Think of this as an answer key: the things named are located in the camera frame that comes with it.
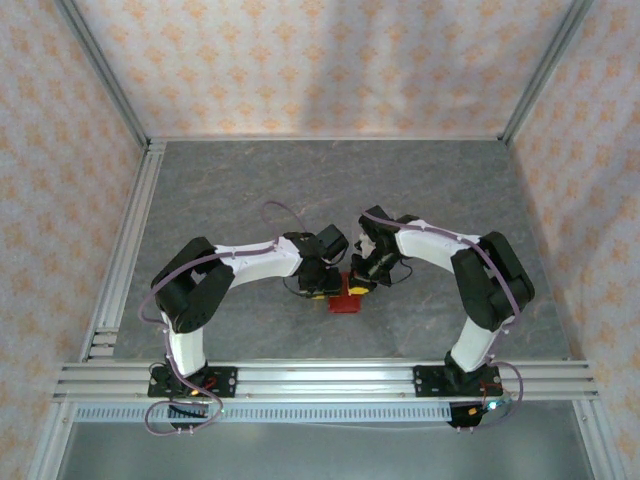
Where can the black controller board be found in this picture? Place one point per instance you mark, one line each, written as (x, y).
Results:
(187, 410)
(465, 415)

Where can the aluminium side rail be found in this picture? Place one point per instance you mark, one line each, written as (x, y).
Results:
(129, 240)

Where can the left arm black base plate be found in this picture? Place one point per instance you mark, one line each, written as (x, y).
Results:
(225, 382)

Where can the aluminium upright post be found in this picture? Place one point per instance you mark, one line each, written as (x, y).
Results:
(105, 70)
(545, 70)

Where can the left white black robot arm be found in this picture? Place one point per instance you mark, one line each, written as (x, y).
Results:
(260, 265)

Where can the aluminium frame leg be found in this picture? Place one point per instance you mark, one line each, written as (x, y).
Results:
(49, 450)
(600, 450)

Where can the grey metal sheet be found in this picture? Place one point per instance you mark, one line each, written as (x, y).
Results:
(325, 455)

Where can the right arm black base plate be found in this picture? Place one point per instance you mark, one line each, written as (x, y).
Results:
(430, 382)

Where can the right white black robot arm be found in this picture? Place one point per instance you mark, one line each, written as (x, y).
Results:
(430, 250)

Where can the red card holder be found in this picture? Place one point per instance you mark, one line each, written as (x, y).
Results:
(345, 305)

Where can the wide aluminium frame rail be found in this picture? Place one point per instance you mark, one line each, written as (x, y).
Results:
(325, 380)

